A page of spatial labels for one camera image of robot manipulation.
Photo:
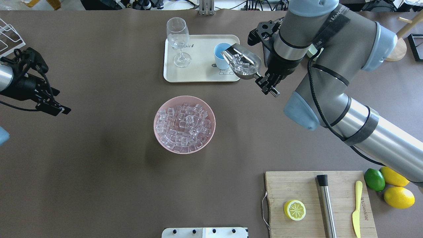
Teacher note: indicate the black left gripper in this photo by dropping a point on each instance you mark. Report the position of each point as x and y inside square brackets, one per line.
[23, 87]

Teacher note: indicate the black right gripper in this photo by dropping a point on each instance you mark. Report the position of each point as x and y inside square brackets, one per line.
[282, 68]

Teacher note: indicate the metal ice scoop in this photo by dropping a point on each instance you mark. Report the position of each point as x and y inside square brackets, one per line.
[250, 57]

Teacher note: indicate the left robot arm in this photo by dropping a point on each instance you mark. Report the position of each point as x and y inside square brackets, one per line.
[24, 78]

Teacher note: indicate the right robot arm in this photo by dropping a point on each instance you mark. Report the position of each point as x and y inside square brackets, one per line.
[346, 43]

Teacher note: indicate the blue plastic cup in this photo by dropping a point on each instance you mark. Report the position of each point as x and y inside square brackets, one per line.
[219, 59]

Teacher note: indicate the ice cubes pile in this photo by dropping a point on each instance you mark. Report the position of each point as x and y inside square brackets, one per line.
[183, 127]

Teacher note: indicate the wooden cup stand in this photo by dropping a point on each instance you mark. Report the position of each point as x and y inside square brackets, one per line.
[400, 49]

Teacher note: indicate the green bowl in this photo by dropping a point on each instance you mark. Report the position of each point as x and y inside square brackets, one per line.
[311, 51]

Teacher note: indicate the cream serving tray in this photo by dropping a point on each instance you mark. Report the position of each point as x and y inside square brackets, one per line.
[203, 67]

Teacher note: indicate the clear wine glass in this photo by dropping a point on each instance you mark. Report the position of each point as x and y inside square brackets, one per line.
[178, 38]

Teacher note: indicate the pink bowl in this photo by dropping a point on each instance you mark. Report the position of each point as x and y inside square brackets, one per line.
[184, 124]

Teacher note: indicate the black glass rack tray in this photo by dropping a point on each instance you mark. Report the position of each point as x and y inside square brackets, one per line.
[415, 42]

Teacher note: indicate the yellow plastic knife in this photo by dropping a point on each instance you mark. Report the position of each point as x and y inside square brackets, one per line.
[356, 213]

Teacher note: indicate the half lemon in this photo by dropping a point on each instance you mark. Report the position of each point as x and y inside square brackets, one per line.
[295, 209]

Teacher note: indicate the green lime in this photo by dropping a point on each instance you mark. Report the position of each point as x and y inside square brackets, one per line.
[374, 180]

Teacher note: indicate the yellow lemon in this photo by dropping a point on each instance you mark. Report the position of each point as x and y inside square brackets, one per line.
[399, 197]
[393, 178]

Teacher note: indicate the metal muddler bar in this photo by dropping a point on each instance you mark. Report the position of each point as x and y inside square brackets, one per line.
[327, 206]

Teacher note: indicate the white wire cup rack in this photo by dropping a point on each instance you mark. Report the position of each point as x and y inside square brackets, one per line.
[10, 39]

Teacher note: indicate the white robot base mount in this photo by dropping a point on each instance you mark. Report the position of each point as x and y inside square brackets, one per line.
[206, 232]

